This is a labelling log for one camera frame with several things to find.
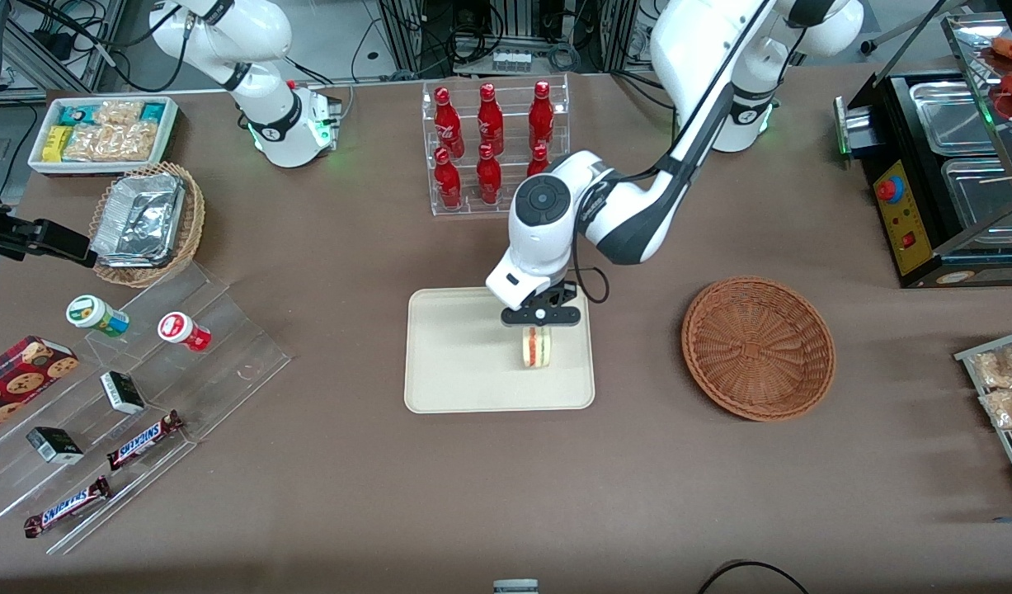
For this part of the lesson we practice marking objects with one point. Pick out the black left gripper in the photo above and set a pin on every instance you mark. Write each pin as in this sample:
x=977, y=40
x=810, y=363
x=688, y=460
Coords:
x=564, y=292

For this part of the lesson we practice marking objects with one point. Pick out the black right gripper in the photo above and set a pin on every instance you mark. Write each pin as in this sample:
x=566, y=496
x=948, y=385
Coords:
x=12, y=234

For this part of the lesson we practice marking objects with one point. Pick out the triangle sandwich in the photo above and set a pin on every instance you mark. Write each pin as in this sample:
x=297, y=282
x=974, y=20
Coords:
x=536, y=348

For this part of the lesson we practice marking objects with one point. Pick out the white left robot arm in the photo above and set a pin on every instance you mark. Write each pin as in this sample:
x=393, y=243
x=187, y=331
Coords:
x=629, y=223

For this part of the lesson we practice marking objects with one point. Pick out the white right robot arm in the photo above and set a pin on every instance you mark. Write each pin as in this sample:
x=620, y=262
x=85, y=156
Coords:
x=266, y=107

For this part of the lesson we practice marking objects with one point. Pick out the beige plastic tray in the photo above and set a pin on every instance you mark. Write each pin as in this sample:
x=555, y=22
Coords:
x=464, y=355

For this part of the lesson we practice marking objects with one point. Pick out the aluminium foil tray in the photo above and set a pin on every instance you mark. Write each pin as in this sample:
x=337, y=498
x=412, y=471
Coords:
x=138, y=219

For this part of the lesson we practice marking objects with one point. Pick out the tan wicker basket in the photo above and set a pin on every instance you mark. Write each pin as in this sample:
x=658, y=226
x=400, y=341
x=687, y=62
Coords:
x=192, y=223

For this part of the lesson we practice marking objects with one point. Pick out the round brown wicker basket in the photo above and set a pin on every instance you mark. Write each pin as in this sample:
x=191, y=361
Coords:
x=757, y=351

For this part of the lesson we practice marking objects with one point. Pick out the white snack bin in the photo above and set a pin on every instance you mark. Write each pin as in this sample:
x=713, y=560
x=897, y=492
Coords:
x=40, y=165

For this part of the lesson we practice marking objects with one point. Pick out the green lid snack cup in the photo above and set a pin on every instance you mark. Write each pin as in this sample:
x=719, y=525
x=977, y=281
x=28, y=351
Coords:
x=97, y=316

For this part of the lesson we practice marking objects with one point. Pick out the yellow snack pack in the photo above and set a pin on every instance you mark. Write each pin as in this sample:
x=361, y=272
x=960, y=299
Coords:
x=57, y=143

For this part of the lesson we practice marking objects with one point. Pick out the clear peanut snack bag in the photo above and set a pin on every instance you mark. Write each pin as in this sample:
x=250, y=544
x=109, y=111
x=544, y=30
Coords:
x=110, y=142
x=118, y=112

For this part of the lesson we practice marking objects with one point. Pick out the teal snack pack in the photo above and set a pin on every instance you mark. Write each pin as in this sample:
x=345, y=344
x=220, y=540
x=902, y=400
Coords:
x=77, y=114
x=153, y=112

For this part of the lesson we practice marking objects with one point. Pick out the clear acrylic bottle rack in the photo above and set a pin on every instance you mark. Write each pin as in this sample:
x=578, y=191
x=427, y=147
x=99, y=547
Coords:
x=473, y=210

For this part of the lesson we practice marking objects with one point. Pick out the red plaid cookie box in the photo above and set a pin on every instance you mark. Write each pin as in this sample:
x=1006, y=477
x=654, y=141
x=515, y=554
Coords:
x=19, y=381

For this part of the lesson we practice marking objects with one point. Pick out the red lid snack cup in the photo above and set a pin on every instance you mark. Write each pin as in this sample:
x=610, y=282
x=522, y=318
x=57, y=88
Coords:
x=184, y=332

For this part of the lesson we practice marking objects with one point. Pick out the red cola bottle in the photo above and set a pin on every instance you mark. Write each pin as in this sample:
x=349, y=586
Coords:
x=538, y=163
x=448, y=183
x=449, y=124
x=488, y=177
x=491, y=122
x=541, y=120

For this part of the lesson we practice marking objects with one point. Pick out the small black box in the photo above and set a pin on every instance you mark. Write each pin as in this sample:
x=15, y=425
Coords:
x=54, y=445
x=122, y=392

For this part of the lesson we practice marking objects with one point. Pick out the clear acrylic stepped display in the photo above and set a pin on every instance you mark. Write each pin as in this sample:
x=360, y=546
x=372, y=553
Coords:
x=225, y=363

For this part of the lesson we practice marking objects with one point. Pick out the snickers chocolate bar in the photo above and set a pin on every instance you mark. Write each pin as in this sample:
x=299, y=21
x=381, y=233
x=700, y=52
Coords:
x=67, y=505
x=145, y=440

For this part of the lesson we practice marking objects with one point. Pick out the small grey device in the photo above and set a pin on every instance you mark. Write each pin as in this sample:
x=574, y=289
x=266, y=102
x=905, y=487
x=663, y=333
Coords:
x=515, y=587

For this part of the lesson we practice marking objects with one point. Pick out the white power strip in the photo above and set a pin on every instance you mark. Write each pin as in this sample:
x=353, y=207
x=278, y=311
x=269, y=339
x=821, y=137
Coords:
x=512, y=60

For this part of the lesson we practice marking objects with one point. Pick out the black food warmer yellow panel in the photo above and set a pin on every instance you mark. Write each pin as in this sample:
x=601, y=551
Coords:
x=901, y=219

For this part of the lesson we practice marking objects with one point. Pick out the steel warmer pan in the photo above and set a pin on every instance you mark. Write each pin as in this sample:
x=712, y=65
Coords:
x=980, y=194
x=951, y=120

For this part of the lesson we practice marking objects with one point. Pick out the clear bag of snacks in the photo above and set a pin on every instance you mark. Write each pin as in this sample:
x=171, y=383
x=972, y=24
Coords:
x=1009, y=408
x=1000, y=367

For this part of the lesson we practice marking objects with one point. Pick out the black stand rod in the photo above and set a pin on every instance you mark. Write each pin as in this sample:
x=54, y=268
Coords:
x=901, y=31

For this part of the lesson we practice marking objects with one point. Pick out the glass warmer cover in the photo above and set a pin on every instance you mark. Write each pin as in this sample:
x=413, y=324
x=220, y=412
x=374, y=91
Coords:
x=959, y=33

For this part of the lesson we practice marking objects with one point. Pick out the metal frame cabinet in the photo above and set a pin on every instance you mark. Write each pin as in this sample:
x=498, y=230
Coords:
x=473, y=16

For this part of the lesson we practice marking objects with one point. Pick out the red rocker switch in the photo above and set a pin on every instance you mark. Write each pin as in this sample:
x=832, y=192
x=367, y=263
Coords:
x=910, y=241

